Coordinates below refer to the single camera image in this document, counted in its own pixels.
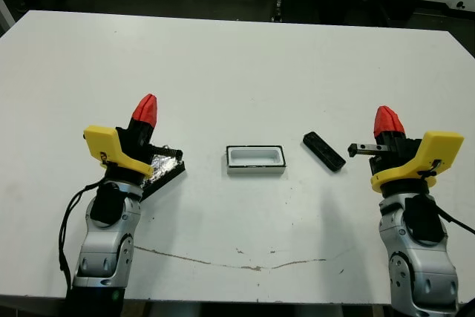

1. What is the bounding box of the white camera box black rim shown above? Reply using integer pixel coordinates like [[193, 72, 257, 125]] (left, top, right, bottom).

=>
[[225, 144, 289, 177]]

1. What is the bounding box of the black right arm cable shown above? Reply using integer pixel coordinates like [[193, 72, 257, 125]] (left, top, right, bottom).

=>
[[436, 208, 475, 235]]

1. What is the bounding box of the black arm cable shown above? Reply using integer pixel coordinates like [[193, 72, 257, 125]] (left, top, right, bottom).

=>
[[56, 182, 109, 293], [436, 208, 475, 235]]

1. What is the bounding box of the black wheeled pole stand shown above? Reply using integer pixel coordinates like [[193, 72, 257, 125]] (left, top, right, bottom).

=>
[[269, 0, 287, 23]]

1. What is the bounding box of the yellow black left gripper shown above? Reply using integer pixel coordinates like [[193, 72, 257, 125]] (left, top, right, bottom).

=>
[[83, 93, 183, 184]]

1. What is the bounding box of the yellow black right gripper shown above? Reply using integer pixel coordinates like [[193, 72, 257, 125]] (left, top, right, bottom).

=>
[[347, 105, 465, 195]]

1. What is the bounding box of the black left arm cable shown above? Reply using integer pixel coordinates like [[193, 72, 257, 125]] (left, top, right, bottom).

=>
[[56, 182, 109, 293]]

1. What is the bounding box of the black slim camera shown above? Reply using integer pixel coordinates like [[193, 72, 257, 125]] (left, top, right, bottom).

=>
[[302, 131, 347, 174]]

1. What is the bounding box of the black box lid with foil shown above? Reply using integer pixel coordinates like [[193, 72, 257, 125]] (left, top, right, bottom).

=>
[[140, 145, 188, 202]]

